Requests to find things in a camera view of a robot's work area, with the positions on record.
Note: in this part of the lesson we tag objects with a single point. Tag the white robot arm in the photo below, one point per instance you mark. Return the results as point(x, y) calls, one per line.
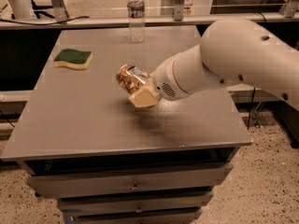
point(230, 51)

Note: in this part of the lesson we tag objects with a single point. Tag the green and yellow sponge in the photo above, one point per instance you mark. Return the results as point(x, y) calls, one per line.
point(74, 59)

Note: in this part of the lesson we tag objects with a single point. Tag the clear plastic water bottle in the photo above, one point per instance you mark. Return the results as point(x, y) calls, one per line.
point(136, 17)

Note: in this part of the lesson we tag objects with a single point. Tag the grey metal upright left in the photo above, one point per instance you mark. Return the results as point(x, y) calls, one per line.
point(60, 11)

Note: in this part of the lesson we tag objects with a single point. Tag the middle grey drawer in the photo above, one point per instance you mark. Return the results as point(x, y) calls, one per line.
point(136, 203)

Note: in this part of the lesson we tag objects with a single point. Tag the bottom grey drawer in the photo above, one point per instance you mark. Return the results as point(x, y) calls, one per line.
point(171, 216)

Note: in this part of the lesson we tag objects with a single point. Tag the top grey drawer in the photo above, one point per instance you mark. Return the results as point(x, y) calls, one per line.
point(130, 181)

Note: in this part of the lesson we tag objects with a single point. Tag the grey drawer cabinet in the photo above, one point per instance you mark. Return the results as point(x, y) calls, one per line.
point(78, 122)

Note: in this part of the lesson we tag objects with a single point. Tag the white pipe post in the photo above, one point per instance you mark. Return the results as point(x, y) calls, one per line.
point(22, 9)

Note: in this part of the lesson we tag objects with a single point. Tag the grey metal bracket post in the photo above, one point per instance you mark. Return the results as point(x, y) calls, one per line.
point(178, 10)

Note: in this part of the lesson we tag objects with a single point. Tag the grey drawer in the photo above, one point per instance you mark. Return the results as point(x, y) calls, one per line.
point(136, 203)
point(130, 181)
point(171, 216)

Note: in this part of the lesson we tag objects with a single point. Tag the crushed orange soda can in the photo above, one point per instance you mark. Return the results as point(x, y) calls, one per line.
point(131, 78)

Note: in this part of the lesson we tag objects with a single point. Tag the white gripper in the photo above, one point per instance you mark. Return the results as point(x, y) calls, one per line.
point(163, 79)

